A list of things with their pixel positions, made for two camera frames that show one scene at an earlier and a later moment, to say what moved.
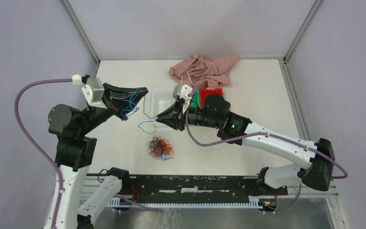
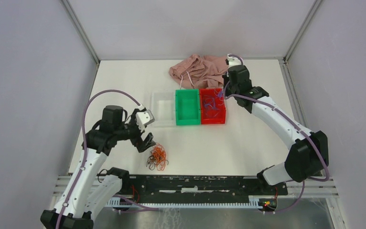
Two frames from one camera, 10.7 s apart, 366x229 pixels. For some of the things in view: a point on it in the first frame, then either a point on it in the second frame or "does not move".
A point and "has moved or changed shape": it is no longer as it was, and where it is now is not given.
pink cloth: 204,72 does not move
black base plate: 178,188 does not move
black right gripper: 177,110 → 226,79
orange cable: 162,146 → 159,157
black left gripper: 118,94 → 147,142
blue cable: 135,108 has moved or changed shape
